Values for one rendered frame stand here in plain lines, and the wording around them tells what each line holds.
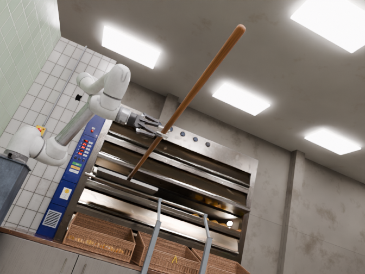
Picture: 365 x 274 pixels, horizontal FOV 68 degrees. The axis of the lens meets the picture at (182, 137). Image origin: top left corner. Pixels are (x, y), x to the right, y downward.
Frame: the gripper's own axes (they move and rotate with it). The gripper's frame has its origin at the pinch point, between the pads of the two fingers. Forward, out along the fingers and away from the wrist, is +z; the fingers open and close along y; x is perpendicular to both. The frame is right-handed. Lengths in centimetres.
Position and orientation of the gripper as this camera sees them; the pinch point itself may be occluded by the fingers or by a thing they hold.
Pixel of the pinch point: (163, 132)
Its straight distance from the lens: 150.5
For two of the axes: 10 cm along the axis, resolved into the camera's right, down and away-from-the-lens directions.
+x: 3.6, -3.9, -8.5
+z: 9.0, 3.8, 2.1
